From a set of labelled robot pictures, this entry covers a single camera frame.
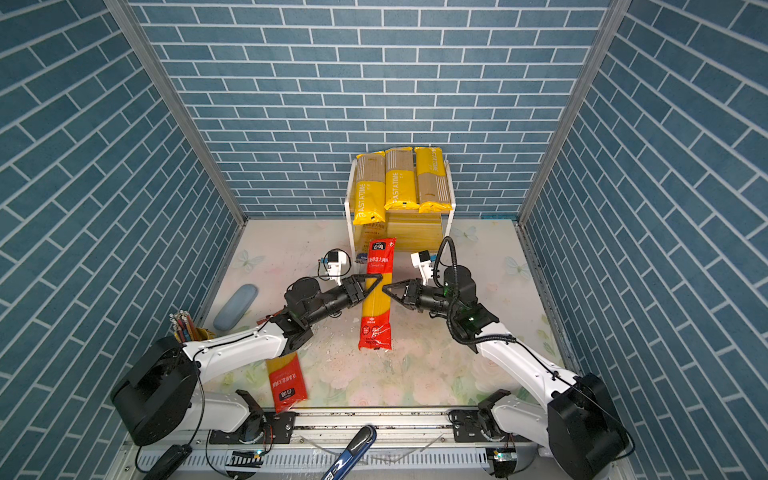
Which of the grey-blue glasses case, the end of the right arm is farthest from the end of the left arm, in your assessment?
the grey-blue glasses case

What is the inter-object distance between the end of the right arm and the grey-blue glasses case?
0.45 m

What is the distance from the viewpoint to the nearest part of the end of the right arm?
2.15 feet

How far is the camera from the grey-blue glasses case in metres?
0.92
